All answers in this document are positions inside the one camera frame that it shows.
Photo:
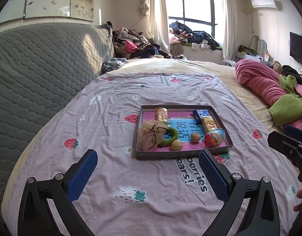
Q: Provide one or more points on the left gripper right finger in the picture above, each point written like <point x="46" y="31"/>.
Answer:
<point x="261" y="216"/>

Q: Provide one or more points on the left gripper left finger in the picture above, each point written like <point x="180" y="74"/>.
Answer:
<point x="35" y="217"/>

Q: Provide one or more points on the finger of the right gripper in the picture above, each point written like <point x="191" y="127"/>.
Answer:
<point x="293" y="132"/>
<point x="288" y="146"/>

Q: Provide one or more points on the red egg-shaped candy pack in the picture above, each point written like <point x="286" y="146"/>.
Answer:
<point x="214" y="138"/>

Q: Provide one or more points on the yellow snack packet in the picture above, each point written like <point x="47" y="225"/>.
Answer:
<point x="208" y="123"/>

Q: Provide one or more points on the blue snack packet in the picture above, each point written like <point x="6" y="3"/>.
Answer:
<point x="200" y="114"/>

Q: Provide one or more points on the walnut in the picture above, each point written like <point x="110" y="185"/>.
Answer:
<point x="176" y="145"/>
<point x="195" y="137"/>

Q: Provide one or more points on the orange biscuit packet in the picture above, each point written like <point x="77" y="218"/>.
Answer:
<point x="162" y="115"/>

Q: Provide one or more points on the beige drawstring mesh pouch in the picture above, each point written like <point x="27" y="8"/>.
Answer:
<point x="151" y="134"/>

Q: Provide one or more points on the person's right hand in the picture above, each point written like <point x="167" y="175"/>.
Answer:
<point x="299" y="196"/>

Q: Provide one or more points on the green fleece blanket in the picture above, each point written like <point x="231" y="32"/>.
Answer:
<point x="288" y="107"/>

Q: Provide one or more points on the pink rolled blanket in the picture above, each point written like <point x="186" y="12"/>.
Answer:
<point x="263" y="81"/>

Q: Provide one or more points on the black television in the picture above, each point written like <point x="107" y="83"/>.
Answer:
<point x="295" y="49"/>

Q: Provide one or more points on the pink and blue book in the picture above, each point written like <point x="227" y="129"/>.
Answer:
<point x="185" y="123"/>

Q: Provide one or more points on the white air conditioner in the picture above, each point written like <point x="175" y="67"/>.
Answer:
<point x="265" y="4"/>

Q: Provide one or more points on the clothes pile on windowsill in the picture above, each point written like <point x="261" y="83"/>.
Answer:
<point x="189" y="36"/>

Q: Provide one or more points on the grey quilted headboard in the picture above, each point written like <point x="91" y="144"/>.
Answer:
<point x="42" y="67"/>

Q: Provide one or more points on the clothes pile beside bed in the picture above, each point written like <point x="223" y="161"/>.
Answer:
<point x="129" y="44"/>

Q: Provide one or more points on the cream window curtain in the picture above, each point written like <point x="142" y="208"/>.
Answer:
<point x="158" y="27"/>

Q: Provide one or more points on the wall painting panels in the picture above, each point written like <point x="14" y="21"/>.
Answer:
<point x="17" y="9"/>

